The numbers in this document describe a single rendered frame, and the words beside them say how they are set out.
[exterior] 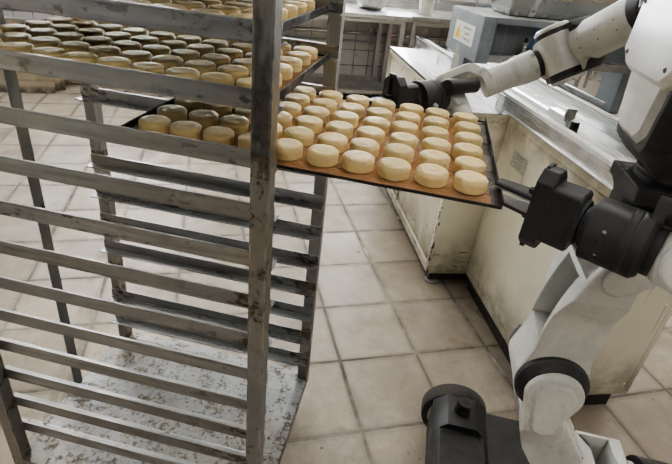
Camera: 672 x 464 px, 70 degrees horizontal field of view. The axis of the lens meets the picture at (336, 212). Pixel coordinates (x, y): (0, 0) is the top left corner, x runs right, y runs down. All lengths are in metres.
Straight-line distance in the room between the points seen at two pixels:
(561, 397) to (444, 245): 1.21
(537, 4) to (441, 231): 0.94
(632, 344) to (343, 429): 0.96
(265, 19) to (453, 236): 1.67
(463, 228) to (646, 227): 1.52
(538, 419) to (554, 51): 0.79
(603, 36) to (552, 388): 0.72
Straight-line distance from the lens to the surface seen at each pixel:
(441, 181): 0.73
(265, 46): 0.65
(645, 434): 2.09
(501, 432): 1.60
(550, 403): 1.11
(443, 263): 2.24
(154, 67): 0.82
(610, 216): 0.70
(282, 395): 1.56
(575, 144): 1.66
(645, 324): 1.83
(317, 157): 0.74
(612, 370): 1.92
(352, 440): 1.67
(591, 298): 0.98
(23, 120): 0.93
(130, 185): 0.85
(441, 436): 1.50
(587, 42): 1.22
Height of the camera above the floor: 1.34
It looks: 29 degrees down
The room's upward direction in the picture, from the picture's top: 6 degrees clockwise
